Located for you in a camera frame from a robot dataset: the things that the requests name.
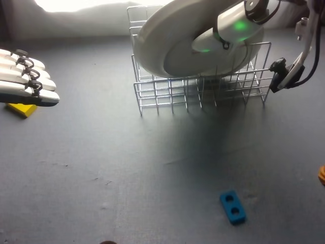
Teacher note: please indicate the white plate with dark rim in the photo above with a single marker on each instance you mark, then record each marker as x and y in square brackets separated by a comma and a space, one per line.
[157, 38]

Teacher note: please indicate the orange swirl toy pastry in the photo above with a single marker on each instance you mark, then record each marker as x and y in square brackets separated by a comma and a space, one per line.
[322, 175]

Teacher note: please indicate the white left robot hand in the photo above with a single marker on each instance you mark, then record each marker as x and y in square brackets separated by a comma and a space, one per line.
[15, 76]

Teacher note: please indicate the blue block with two holes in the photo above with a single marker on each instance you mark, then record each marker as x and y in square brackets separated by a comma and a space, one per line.
[240, 217]

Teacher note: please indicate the yellow wooden block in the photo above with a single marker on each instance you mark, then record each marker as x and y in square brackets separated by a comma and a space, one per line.
[24, 110]

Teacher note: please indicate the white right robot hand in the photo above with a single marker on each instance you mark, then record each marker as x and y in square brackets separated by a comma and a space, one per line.
[236, 25]

